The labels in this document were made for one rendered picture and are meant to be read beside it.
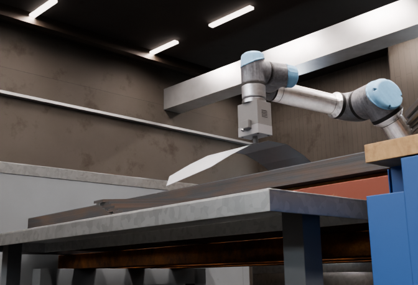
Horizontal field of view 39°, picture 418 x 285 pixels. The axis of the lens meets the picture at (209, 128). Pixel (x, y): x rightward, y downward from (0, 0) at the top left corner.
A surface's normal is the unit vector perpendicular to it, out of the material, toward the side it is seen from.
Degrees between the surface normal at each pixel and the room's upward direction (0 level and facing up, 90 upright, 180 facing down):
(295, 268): 90
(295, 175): 90
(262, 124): 90
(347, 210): 90
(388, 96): 82
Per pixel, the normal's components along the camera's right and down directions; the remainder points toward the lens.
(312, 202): 0.65, -0.20
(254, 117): -0.74, -0.15
